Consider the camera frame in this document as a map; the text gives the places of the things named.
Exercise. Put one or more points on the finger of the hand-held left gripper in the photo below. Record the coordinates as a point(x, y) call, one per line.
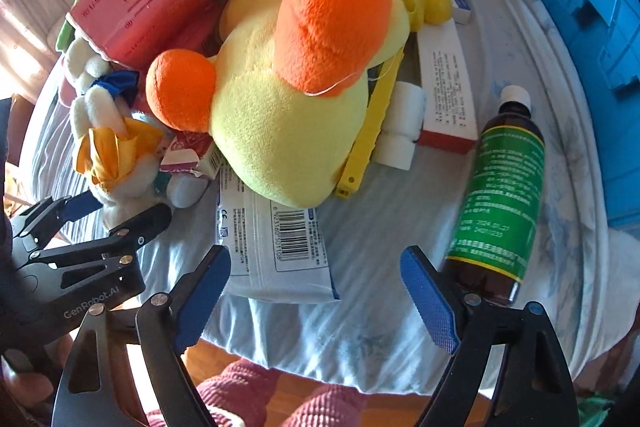
point(145, 222)
point(80, 206)

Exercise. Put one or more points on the brown bottle green label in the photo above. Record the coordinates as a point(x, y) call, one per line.
point(500, 187)

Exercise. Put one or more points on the white mask packet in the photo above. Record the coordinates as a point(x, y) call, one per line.
point(270, 257)

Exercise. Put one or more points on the small white bottle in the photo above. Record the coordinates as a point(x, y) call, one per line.
point(400, 132)

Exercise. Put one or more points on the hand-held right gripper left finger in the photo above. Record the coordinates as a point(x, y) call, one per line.
point(200, 302)

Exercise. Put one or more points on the person's left leg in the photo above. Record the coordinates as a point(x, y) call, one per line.
point(235, 387)

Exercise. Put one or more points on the small pink white carton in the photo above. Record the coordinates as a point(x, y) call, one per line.
point(192, 152)

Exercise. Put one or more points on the yellow duck plush green hat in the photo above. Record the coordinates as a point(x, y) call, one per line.
point(280, 122)

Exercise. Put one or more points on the person's leg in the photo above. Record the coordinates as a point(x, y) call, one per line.
point(325, 407)
point(235, 387)

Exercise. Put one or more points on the yellow plastic toy figure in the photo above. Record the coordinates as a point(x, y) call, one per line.
point(372, 127)

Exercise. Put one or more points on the green plastic bag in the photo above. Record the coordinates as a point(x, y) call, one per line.
point(597, 409)

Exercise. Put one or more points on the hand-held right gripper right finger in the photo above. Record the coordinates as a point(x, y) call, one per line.
point(430, 302)

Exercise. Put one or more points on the white rabbit plush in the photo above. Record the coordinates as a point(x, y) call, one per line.
point(100, 107)

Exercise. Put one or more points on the red and white medicine box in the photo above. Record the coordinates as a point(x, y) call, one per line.
point(445, 82)

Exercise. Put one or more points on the light blue tablecloth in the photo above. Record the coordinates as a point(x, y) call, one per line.
point(350, 332)

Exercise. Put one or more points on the beige curtain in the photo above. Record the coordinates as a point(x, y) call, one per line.
point(30, 7)

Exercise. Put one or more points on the blue plastic crate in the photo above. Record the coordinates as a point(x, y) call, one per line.
point(590, 7)

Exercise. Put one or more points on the person's right leg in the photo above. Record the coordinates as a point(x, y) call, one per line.
point(325, 407)

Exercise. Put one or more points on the teal and white small box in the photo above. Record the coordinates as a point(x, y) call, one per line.
point(185, 192)

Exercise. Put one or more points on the person's left hand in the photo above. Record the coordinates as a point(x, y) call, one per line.
point(30, 382)

